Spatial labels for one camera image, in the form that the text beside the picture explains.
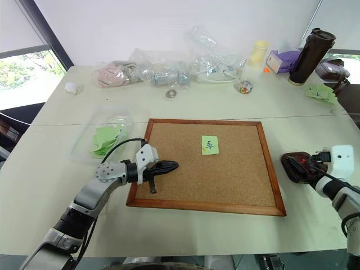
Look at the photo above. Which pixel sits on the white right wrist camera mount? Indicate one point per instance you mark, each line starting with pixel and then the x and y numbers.
pixel 342 159

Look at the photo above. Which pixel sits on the green sticky note with writing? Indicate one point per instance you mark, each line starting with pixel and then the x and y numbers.
pixel 210 144

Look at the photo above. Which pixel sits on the pile of green notes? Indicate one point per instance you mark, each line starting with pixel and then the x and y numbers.
pixel 104 139

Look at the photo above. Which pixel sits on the small orange object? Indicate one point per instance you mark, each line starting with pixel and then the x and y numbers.
pixel 267 71

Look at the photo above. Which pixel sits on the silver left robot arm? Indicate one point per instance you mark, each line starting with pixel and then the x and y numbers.
pixel 92 191

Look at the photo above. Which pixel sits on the plastic bag with pink cloth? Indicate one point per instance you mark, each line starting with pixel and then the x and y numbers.
pixel 111 74

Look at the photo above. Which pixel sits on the dark chair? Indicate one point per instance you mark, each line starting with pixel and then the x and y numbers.
pixel 350 104

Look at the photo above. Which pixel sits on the clear plastic box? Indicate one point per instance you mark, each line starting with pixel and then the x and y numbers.
pixel 84 135

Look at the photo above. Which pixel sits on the loose green notes with writing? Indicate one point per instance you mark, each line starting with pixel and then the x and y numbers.
pixel 320 94

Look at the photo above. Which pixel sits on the dark bag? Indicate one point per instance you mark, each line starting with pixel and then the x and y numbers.
pixel 333 70

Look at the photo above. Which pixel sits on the dark brown tumbler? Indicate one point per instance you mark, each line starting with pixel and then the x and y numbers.
pixel 309 57

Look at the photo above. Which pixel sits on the purple tissue box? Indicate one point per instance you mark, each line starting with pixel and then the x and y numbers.
pixel 281 60

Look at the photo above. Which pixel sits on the clear jar of colourful pushpins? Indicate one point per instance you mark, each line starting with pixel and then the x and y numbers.
pixel 245 87

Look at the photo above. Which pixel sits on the black window frame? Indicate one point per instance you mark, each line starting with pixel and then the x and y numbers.
pixel 47 31

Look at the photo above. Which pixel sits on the dark brown tray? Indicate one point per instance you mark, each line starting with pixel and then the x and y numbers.
pixel 289 168

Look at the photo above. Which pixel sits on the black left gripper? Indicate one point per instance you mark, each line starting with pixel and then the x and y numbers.
pixel 154 171

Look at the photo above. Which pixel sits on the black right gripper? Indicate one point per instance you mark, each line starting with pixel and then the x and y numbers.
pixel 317 167

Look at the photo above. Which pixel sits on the dark side furniture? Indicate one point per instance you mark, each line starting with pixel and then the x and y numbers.
pixel 12 132

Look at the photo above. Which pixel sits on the small white roll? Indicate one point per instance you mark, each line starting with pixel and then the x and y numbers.
pixel 70 88

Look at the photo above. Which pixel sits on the wood framed cork board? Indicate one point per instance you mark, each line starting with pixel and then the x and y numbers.
pixel 182 174

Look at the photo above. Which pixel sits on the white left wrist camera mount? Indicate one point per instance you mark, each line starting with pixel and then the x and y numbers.
pixel 144 157

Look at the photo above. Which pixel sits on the empty crumpled clear bag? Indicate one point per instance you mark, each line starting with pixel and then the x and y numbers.
pixel 201 38

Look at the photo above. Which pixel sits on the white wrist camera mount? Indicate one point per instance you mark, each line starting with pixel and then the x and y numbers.
pixel 342 159
pixel 144 157

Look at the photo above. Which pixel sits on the plastic bag with silver parts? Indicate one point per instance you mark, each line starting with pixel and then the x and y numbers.
pixel 160 71

